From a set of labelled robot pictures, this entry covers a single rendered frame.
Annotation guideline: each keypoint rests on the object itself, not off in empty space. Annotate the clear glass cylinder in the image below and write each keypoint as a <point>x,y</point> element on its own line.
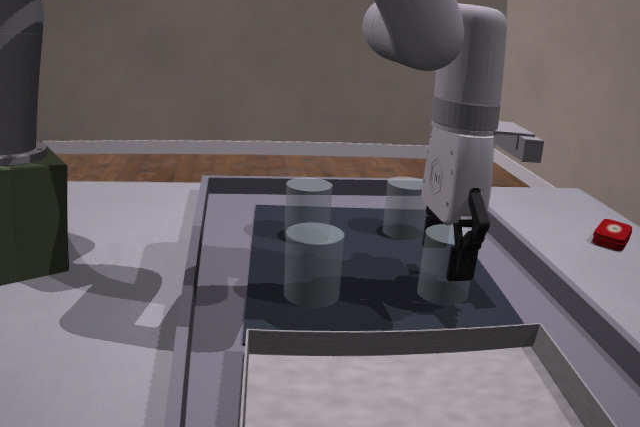
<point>313,264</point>
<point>405,210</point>
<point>433,285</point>
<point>307,200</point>

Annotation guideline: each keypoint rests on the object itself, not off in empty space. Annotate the dark grey flat mat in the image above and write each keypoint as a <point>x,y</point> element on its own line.
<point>378,283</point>

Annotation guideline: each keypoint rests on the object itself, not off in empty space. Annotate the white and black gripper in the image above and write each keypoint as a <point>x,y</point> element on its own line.
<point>458,172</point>

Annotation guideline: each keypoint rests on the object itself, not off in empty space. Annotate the red square tin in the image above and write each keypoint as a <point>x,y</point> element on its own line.
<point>612,234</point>

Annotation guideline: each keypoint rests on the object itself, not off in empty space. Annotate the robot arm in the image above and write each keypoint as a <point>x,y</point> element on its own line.
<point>424,35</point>

